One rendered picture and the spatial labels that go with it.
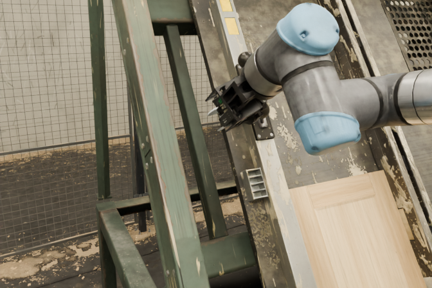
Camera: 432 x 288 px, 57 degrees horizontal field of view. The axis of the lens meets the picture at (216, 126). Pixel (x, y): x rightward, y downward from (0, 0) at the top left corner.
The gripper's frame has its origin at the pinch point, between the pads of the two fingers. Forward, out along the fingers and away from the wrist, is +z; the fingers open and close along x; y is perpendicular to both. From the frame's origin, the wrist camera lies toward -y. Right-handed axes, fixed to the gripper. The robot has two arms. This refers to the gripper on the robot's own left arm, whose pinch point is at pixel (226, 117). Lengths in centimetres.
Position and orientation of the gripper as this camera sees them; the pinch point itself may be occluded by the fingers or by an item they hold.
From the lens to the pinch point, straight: 82.4
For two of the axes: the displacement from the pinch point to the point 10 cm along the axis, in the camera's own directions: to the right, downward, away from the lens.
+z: -3.5, 3.5, 8.7
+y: -7.6, 4.4, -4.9
